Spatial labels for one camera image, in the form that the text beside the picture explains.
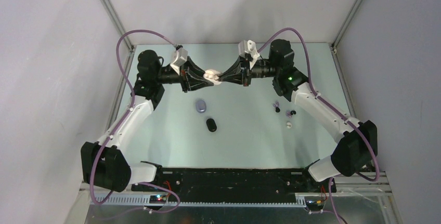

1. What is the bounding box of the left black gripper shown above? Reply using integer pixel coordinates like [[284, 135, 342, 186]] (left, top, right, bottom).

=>
[[154, 56, 213, 93]]

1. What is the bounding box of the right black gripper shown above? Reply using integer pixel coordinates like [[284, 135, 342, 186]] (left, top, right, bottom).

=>
[[218, 55, 279, 87]]

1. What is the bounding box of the white earbud charging case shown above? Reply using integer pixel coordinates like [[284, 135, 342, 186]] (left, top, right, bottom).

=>
[[203, 69, 222, 85]]

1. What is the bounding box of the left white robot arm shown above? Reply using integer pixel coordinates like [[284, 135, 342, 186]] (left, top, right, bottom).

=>
[[81, 46, 221, 192]]

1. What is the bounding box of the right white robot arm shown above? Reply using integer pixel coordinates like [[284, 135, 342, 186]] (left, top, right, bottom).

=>
[[206, 39, 378, 192]]

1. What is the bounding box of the purple earbud charging case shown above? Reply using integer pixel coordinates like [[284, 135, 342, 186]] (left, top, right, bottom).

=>
[[195, 99, 207, 113]]

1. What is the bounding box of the black earbud charging case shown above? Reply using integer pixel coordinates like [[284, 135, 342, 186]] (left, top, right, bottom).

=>
[[206, 118, 217, 133]]

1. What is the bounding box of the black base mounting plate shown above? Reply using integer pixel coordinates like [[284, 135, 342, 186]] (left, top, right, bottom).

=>
[[152, 167, 336, 201]]

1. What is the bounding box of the left controller circuit board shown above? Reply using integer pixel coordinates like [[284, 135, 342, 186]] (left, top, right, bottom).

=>
[[149, 195, 167, 204]]

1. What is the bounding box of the controller circuit board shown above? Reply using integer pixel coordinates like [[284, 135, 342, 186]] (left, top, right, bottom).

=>
[[149, 195, 167, 204], [306, 200, 326, 212]]

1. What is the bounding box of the right controller circuit board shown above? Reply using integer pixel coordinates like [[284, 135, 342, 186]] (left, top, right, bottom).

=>
[[306, 200, 326, 212]]

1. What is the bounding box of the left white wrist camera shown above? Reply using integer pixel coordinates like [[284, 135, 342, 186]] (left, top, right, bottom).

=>
[[170, 45, 188, 75]]

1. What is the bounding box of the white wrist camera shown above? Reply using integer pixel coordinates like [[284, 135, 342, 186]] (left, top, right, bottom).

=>
[[170, 45, 188, 75], [238, 40, 261, 69]]

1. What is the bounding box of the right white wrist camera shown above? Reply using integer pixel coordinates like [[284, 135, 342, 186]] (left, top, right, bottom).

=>
[[238, 40, 261, 69]]

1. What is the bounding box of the left aluminium frame post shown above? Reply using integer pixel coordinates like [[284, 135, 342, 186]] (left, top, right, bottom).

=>
[[100, 0, 126, 35]]

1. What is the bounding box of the aluminium frame post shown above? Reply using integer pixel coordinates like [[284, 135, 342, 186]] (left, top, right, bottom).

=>
[[331, 0, 364, 49], [100, 0, 126, 35]]

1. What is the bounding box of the grey slotted cable duct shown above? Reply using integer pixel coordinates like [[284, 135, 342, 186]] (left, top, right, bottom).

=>
[[103, 194, 306, 208]]

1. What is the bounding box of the right aluminium frame post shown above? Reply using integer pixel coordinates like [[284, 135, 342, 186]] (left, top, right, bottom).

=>
[[331, 0, 364, 49]]

